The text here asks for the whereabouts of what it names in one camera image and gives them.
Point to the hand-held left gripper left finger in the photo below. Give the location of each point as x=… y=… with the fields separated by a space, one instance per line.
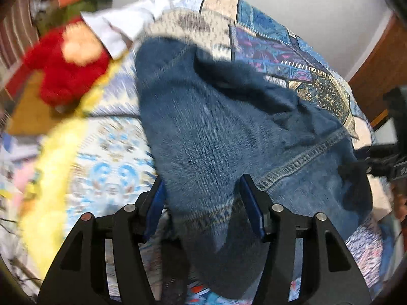
x=155 y=209

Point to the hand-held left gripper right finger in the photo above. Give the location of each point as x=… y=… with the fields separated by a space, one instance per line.
x=252 y=206

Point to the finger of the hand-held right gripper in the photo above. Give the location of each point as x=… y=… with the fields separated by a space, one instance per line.
x=375 y=159

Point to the blue denim jacket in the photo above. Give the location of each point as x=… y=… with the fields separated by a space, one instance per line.
x=206 y=133

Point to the person's right hand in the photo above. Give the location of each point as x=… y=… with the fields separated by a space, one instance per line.
x=400 y=201

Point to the wooden door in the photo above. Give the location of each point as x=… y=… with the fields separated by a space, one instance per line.
x=375 y=70

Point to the patchwork printed blanket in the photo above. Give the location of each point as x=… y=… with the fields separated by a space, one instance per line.
x=270 y=47

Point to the stack of papers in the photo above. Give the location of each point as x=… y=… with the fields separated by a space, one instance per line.
x=16 y=171

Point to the brown wooden board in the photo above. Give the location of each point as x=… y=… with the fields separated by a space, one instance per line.
x=31 y=114

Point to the red plush toy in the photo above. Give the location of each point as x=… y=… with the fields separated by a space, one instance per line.
x=63 y=76

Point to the white shirt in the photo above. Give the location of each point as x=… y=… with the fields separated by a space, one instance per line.
x=120 y=22

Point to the green cloth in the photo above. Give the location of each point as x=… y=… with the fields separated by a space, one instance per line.
x=71 y=11

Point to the striped curtain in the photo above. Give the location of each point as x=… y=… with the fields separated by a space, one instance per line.
x=16 y=38

